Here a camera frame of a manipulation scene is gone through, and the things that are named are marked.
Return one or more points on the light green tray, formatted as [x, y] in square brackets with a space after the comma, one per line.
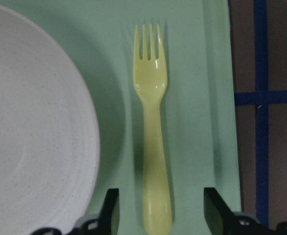
[198, 115]

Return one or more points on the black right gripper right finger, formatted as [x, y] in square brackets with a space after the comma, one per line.
[218, 216]

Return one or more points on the beige round plate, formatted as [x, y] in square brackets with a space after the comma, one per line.
[49, 137]

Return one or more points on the yellow plastic fork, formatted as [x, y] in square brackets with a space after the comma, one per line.
[150, 81]

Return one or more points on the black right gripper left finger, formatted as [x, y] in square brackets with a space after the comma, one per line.
[110, 213]

